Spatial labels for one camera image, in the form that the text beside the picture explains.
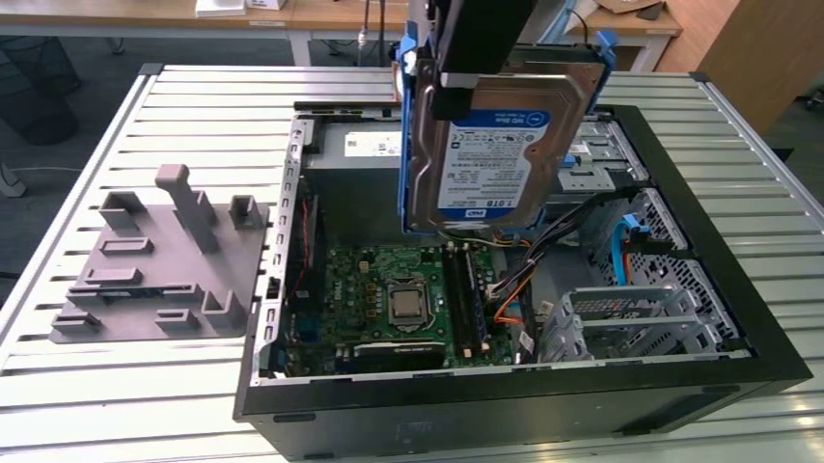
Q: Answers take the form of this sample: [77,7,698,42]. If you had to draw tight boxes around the hard disk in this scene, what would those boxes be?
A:
[396,28,620,237]

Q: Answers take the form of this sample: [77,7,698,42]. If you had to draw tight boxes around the blue data wire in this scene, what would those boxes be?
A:
[616,214,649,290]

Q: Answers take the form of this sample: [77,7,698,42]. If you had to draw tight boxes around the cardboard box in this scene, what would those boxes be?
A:
[595,0,664,15]

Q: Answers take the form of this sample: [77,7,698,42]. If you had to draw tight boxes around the metal optical drive cage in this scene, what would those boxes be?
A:
[547,110,649,223]

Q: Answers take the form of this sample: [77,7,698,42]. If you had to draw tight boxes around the grey power supply unit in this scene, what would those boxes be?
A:
[302,120,413,247]

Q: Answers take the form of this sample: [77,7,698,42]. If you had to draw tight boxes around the wooden cabinet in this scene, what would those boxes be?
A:
[656,0,824,131]

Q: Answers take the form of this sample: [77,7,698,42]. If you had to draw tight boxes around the green motherboard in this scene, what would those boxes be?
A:
[282,243,517,375]

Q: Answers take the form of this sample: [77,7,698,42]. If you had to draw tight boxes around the wooden desk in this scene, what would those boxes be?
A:
[0,0,684,73]

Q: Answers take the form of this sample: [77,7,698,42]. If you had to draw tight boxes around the RAM stick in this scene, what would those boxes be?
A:
[461,244,492,348]

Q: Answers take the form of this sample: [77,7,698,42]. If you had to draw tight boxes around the silver CPU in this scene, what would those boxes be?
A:
[385,287,428,322]

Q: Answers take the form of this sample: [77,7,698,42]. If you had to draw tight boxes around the black graphics card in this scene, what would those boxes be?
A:
[350,340,448,372]

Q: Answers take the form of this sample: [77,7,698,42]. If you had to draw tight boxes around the grey parts rack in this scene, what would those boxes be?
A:
[50,162,272,344]

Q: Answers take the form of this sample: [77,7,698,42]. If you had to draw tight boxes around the black mesh waste bin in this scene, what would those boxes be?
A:
[0,36,83,146]

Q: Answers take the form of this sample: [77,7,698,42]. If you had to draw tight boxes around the grey stand foot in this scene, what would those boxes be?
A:
[0,161,28,198]

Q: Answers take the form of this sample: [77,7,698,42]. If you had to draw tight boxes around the black PC case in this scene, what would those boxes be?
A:
[233,100,814,462]

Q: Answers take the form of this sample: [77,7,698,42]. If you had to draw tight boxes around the black wire bundle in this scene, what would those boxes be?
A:
[492,197,636,303]

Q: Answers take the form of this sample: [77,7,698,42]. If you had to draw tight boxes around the orange wires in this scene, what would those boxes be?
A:
[493,269,536,334]

